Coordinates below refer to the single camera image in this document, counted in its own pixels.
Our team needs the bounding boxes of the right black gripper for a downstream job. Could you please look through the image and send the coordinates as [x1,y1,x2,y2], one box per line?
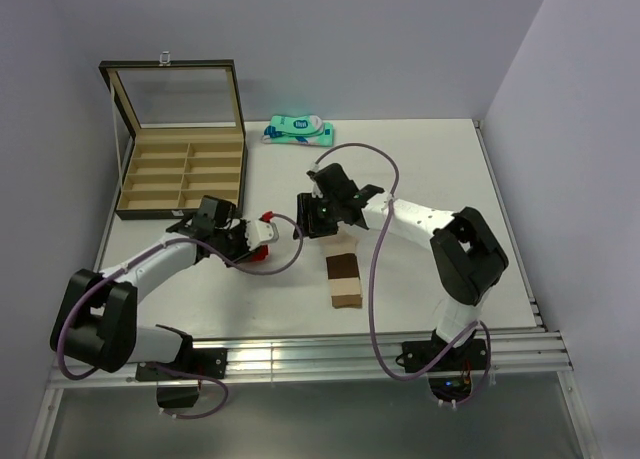
[292,192,341,240]

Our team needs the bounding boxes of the beige brown striped sock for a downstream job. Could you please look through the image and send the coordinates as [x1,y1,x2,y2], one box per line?
[319,231,363,309]

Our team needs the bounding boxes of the red sock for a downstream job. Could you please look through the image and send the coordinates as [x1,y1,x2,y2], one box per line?
[247,245,269,262]

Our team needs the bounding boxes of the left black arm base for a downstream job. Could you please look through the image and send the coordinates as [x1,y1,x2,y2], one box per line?
[135,347,229,419]

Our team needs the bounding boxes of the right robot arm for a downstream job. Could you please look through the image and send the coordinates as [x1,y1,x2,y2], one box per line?
[297,163,509,369]

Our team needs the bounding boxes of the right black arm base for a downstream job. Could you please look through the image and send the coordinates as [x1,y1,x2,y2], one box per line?
[395,338,489,403]

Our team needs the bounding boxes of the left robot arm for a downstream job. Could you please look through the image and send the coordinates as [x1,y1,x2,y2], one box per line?
[50,196,276,380]

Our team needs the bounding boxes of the teal patterned folded socks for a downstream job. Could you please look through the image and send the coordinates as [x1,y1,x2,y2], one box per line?
[261,115,335,147]

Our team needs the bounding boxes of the black compartment organizer box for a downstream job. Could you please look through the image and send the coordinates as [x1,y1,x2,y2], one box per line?
[99,52,248,220]

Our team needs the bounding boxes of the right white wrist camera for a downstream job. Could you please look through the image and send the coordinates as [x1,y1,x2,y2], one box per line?
[306,163,323,198]

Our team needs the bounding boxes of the aluminium front rail frame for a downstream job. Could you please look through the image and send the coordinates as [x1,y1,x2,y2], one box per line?
[27,119,601,458]

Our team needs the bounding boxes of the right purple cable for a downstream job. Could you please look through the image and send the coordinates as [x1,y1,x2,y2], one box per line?
[312,142,494,408]

